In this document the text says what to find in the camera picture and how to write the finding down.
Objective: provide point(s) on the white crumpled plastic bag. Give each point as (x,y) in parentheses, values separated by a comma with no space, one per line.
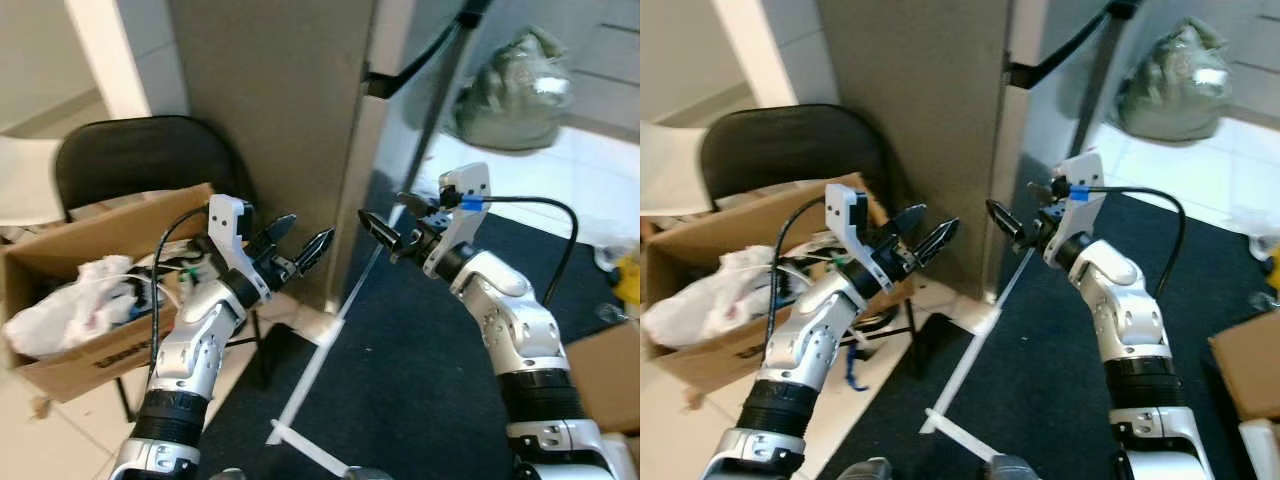
(60,315)
(700,310)

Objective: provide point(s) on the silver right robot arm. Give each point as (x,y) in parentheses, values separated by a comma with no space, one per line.
(1130,310)
(510,310)

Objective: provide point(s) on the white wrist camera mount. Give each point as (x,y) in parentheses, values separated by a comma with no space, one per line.
(468,185)
(228,225)
(1085,170)
(845,215)

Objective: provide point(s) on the dark slanted pole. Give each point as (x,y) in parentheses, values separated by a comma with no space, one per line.
(445,100)
(1098,90)

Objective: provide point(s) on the yellow object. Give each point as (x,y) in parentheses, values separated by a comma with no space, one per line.
(627,282)
(1274,268)

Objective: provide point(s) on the white plastic chair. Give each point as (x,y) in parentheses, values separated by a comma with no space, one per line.
(25,180)
(670,170)

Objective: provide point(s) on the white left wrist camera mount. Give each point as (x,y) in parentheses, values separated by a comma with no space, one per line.
(228,225)
(845,215)

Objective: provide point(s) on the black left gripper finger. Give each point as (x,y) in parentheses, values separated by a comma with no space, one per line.
(314,250)
(277,230)
(937,243)
(905,225)

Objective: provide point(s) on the plain brown cardboard box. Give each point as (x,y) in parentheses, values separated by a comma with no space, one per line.
(610,375)
(1250,365)

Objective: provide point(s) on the green filled plastic bag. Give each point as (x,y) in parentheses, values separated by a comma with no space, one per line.
(1175,95)
(515,100)

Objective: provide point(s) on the black folding chair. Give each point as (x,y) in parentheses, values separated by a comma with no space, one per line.
(790,140)
(140,155)

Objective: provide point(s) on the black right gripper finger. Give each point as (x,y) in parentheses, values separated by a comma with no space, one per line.
(380,234)
(415,202)
(1046,189)
(1006,224)

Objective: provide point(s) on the long white tape strip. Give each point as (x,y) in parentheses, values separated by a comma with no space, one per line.
(975,345)
(320,355)

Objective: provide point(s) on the black right robot foot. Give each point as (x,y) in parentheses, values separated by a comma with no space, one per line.
(368,474)
(1010,469)

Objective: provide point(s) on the black left robot foot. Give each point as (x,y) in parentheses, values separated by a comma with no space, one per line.
(227,475)
(866,470)

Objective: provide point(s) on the open cardboard rubbish box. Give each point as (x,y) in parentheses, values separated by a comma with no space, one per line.
(720,360)
(60,372)

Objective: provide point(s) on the black robot foot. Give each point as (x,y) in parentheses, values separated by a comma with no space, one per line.
(1010,469)
(227,475)
(866,470)
(368,474)

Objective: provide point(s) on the grey partition panel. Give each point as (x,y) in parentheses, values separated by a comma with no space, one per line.
(920,100)
(280,100)

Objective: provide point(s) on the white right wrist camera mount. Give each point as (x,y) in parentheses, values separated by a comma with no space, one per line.
(1085,170)
(468,185)

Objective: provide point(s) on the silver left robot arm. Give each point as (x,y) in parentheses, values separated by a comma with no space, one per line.
(195,345)
(815,340)

